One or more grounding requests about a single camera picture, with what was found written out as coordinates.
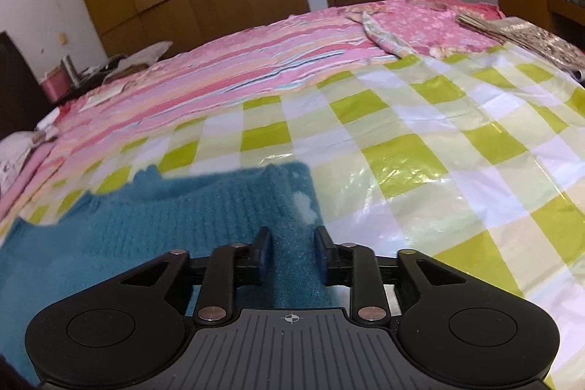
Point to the metal cup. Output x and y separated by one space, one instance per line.
69 70

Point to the grey pillow with pink dots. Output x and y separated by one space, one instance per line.
16 157

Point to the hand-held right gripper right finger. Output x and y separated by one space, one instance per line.
321 255

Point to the teal knit sweater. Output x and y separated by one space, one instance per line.
137 230

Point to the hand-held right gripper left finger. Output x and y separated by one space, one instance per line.
267 255

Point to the pink round container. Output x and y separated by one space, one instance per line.
54 86

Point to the beige paper sheet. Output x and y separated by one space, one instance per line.
105 95

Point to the folded brown patterned cloth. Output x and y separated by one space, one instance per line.
534 38

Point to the green white checkered plastic sheet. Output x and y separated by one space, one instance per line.
434 134

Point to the beige crumpled bag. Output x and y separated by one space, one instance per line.
137 61

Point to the pink striped bed sheet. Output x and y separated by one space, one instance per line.
219 61

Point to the dark wooden headboard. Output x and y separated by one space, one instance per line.
18 84

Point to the pink floral blanket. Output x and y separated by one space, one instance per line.
425 27

